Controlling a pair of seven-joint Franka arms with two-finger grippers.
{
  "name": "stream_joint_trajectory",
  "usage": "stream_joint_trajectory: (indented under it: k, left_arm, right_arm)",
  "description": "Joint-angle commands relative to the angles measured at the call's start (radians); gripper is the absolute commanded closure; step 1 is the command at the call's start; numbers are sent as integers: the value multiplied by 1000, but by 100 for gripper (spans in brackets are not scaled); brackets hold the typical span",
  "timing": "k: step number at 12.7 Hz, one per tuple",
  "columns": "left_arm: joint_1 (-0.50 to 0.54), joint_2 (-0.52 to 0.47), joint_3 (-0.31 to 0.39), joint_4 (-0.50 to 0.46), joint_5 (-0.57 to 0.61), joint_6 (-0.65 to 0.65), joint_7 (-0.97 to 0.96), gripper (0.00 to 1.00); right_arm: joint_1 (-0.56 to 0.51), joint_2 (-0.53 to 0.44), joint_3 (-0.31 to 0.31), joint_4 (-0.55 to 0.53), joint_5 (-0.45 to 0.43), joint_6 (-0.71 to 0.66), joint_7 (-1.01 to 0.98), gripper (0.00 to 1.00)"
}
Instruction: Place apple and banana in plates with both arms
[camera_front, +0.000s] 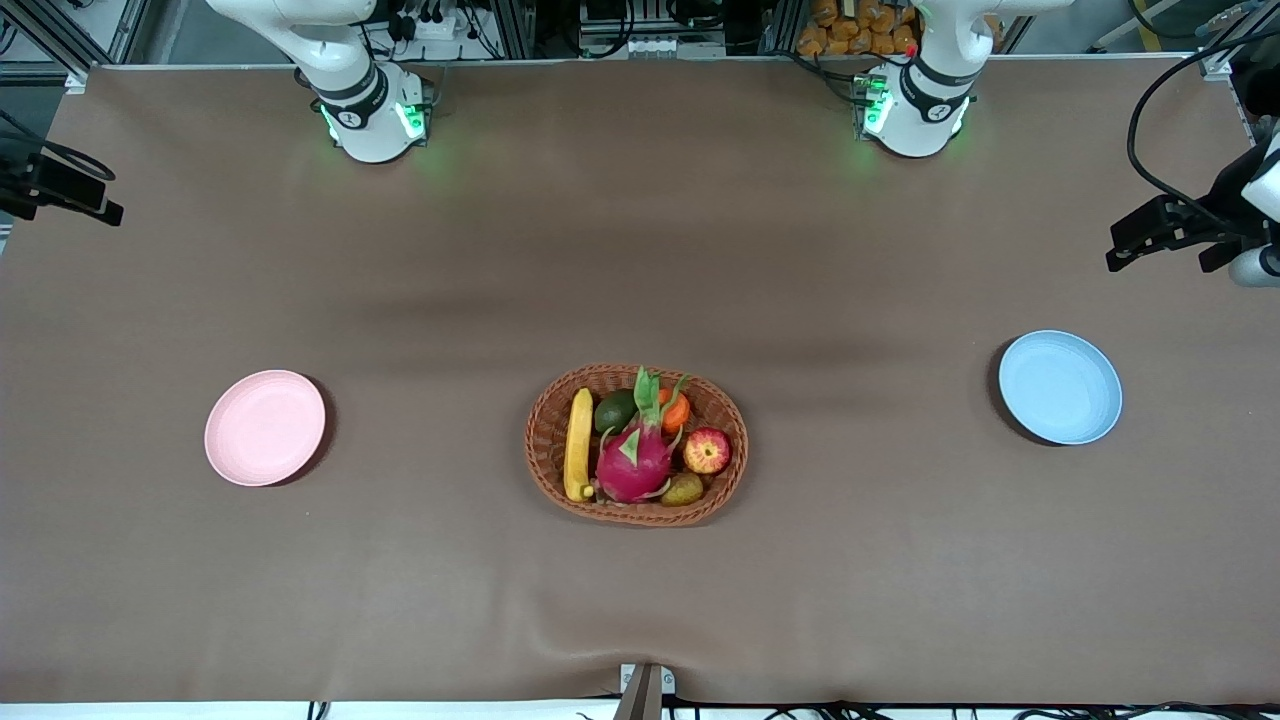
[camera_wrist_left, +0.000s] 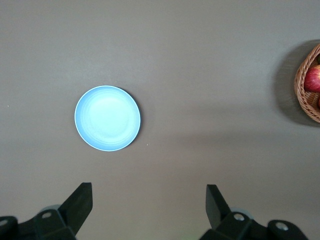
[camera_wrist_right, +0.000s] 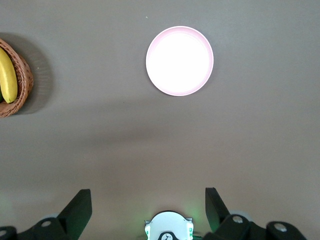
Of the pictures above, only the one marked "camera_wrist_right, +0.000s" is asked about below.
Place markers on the brown wicker basket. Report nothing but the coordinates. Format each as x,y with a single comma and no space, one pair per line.
23,82

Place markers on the pink round plate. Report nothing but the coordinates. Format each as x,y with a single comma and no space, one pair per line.
180,61

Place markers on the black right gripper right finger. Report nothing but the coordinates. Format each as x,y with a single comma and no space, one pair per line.
220,225

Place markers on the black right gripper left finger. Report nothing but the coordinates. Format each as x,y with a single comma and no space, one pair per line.
70,220

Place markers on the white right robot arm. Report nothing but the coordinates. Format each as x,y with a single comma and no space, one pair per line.
167,222

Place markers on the yellow banana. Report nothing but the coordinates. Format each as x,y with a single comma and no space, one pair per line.
8,77

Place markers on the dark green avocado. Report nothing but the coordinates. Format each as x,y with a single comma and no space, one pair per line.
0,98

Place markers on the brown table mat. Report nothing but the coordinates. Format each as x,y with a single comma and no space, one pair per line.
160,150

